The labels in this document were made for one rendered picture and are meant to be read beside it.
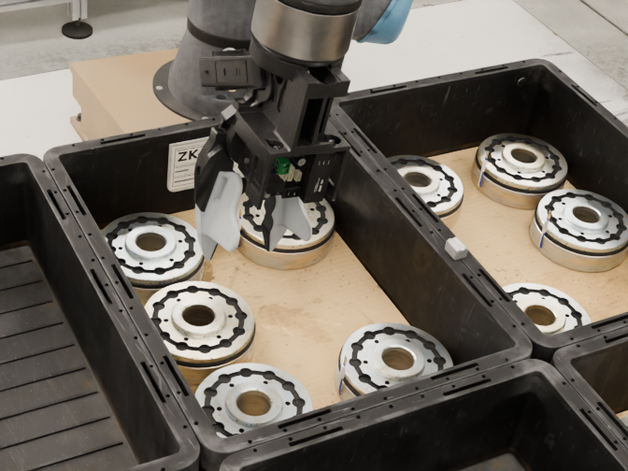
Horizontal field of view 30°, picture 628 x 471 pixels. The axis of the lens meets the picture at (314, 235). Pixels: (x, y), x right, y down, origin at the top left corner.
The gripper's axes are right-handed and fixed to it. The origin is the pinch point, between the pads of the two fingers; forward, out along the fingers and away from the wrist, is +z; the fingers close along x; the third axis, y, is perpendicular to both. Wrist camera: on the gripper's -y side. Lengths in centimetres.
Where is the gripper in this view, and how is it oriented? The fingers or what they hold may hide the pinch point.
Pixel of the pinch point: (237, 236)
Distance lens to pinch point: 100.7
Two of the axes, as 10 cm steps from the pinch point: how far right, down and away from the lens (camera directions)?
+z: -2.2, 7.9, 5.7
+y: 4.6, 6.0, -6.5
